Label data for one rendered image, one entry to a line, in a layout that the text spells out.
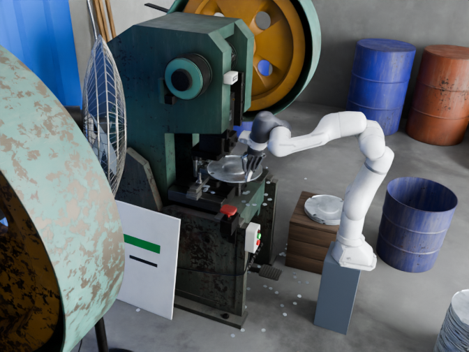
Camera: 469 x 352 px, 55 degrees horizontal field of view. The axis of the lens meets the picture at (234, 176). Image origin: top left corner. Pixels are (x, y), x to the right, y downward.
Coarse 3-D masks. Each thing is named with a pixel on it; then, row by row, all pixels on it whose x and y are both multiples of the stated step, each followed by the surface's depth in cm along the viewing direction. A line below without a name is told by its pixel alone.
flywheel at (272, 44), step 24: (192, 0) 238; (216, 0) 236; (240, 0) 232; (264, 0) 227; (288, 0) 219; (288, 24) 228; (264, 48) 238; (288, 48) 233; (288, 72) 235; (264, 96) 247
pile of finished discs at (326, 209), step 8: (312, 200) 286; (320, 200) 286; (328, 200) 287; (336, 200) 287; (304, 208) 280; (312, 208) 278; (320, 208) 278; (328, 208) 278; (336, 208) 278; (312, 216) 273; (320, 216) 271; (328, 216) 272; (336, 216) 272; (328, 224) 268; (336, 224) 268
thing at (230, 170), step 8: (224, 160) 244; (232, 160) 244; (240, 160) 244; (208, 168) 235; (216, 168) 235; (224, 168) 234; (232, 168) 234; (240, 168) 235; (216, 176) 228; (224, 176) 228; (232, 176) 228; (240, 176) 229; (256, 176) 229
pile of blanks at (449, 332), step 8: (448, 312) 218; (448, 320) 216; (456, 320) 209; (448, 328) 216; (456, 328) 210; (464, 328) 206; (440, 336) 224; (448, 336) 217; (456, 336) 211; (464, 336) 206; (440, 344) 222; (448, 344) 216; (456, 344) 211; (464, 344) 209
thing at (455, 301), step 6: (456, 294) 221; (468, 294) 221; (456, 300) 217; (462, 300) 217; (468, 300) 217; (456, 306) 214; (462, 306) 214; (468, 306) 214; (456, 312) 210; (462, 312) 211; (468, 312) 211; (462, 318) 207; (468, 318) 207; (468, 324) 204
